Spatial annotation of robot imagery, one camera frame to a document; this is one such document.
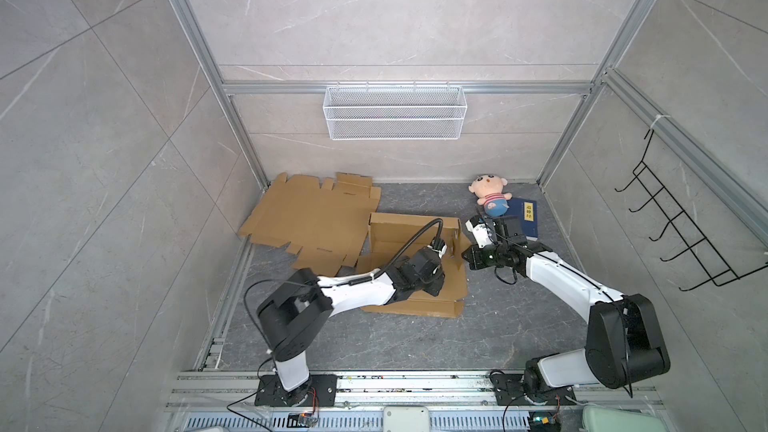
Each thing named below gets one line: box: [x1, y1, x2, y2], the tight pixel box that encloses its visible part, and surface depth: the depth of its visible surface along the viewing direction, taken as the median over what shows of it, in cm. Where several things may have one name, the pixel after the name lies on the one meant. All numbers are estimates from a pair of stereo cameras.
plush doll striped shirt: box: [468, 174, 513, 217], surface depth 112 cm
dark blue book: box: [507, 197, 538, 238], surface depth 110 cm
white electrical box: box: [383, 406, 430, 432], surface depth 70 cm
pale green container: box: [581, 405, 665, 432], surface depth 70 cm
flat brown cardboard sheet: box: [238, 173, 381, 277], surface depth 114 cm
